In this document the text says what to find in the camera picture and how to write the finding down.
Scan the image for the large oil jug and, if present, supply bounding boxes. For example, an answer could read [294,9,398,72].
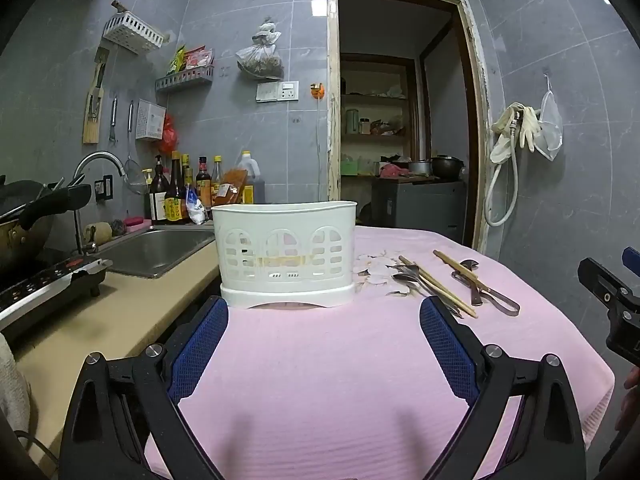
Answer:
[238,151,266,204]

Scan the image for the steel kitchen sink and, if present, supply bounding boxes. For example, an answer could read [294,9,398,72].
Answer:
[96,226,215,278]

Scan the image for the black cooking pot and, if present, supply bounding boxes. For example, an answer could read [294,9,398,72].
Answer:
[431,155,465,182]

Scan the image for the dark grey cabinet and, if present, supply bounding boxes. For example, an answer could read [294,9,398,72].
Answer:
[371,179,466,243]

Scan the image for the white plastic utensil holder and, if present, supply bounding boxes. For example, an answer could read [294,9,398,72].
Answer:
[213,200,357,309]

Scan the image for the white wall switch panel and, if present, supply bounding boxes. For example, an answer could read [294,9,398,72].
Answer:
[256,81,299,103]

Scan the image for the white wall box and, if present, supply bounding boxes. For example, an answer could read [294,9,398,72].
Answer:
[134,99,166,141]

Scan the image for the orange wall hook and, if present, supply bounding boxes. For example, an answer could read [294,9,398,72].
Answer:
[310,82,326,100]

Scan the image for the chrome faucet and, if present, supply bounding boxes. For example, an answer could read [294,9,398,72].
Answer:
[70,151,127,256]

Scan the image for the grey wall spice shelf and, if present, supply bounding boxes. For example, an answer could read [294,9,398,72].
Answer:
[155,64,214,93]

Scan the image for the wooden knife holder board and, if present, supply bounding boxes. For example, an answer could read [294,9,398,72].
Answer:
[82,47,110,145]

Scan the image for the clear hanging plastic bag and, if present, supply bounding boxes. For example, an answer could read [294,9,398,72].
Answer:
[534,76,563,162]

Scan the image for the red plastic bag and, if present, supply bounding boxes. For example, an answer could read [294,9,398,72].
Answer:
[158,113,178,155]

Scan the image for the dark soy sauce bottle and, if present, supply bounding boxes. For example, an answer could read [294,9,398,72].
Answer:
[164,151,188,224]

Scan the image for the wooden chopstick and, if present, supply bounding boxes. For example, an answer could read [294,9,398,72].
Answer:
[433,249,489,292]
[399,256,478,318]

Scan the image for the mesh strainer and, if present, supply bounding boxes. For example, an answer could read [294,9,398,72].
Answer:
[121,102,150,196]

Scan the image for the metal spoon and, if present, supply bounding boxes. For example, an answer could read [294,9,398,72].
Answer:
[393,272,462,318]

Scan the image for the pink floral tablecloth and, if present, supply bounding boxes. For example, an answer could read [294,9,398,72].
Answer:
[178,228,615,479]

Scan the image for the metal fork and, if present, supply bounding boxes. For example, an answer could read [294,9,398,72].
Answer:
[451,259,521,318]

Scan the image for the white wall basket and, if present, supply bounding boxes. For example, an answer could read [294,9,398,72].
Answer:
[102,11,165,55]

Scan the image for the person right hand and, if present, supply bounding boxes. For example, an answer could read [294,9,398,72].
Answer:
[615,367,640,431]

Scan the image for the white rubber gloves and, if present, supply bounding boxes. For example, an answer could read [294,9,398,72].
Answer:
[489,102,541,165]

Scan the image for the black wok pan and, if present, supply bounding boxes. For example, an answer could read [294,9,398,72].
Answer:
[1,174,92,231]

